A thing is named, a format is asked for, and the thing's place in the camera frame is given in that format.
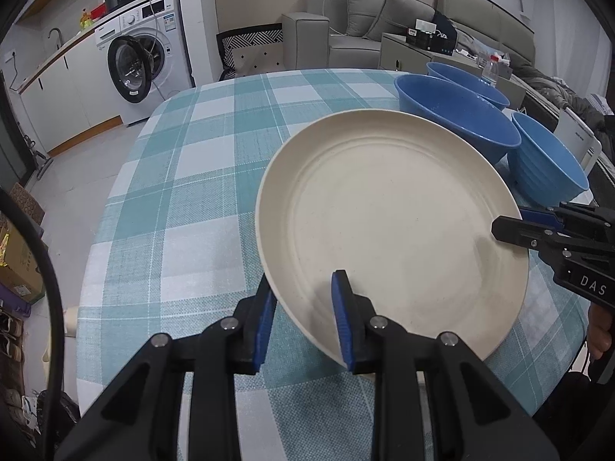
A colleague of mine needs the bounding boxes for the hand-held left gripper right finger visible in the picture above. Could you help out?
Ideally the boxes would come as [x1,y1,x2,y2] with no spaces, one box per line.
[331,270,560,461]

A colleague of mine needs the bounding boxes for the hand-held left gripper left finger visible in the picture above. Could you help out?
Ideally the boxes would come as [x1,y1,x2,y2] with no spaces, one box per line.
[58,276,278,461]

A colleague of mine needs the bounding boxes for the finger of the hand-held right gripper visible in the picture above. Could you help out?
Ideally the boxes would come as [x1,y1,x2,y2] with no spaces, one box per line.
[520,206,567,230]
[491,215,577,252]

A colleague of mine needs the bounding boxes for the light blue ribbed bowl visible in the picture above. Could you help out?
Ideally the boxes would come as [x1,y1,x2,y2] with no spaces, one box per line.
[509,111,590,205]

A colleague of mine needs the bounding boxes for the cream round plate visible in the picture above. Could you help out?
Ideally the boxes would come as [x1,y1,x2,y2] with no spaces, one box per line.
[256,109,530,381]

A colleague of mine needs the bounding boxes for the dark blue ribbed bowl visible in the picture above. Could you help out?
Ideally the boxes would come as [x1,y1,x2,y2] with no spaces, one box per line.
[394,74,522,166]
[427,61,511,111]

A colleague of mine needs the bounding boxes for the person's right hand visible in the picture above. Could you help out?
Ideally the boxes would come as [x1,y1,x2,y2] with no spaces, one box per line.
[587,305,612,357]

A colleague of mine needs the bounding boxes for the grey blanket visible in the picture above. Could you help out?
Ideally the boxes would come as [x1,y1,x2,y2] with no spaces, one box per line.
[521,65,615,121]

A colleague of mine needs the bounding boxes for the black cardboard box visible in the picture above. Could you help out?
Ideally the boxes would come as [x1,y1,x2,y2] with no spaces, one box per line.
[406,29,455,53]

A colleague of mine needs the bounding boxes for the beige side cabinet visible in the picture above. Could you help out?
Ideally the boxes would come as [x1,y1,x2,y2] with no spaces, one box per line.
[379,33,529,106]

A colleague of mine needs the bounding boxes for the dark garment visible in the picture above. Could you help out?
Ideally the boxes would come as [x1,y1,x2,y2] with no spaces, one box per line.
[435,10,457,39]

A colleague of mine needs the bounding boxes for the grey sofa cushion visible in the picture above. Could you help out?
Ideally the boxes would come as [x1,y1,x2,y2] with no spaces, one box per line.
[362,0,435,41]
[343,0,392,36]

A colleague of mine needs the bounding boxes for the brown cardboard box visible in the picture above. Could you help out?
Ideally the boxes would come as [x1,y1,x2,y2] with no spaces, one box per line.
[0,211,46,303]

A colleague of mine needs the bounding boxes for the patterned brown box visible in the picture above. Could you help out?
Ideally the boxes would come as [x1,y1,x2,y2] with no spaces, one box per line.
[10,182,45,224]

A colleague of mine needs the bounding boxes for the black white patterned cushion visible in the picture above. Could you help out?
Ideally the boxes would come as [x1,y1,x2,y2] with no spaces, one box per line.
[216,24,284,82]

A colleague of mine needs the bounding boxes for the floor mop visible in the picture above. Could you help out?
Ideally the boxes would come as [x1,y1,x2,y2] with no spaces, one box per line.
[26,139,53,174]

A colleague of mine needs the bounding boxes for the grey sofa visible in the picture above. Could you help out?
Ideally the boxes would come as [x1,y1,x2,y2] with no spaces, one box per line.
[281,0,536,75]

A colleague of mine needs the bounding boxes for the white lower kitchen cabinets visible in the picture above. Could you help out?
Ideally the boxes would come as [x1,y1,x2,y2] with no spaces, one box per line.
[17,33,123,154]

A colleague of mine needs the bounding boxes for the white washing machine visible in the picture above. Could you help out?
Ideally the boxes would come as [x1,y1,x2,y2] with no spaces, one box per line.
[93,0,195,128]

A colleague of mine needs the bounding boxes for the black cable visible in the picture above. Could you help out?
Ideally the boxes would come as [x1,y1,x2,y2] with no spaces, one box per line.
[0,187,65,461]

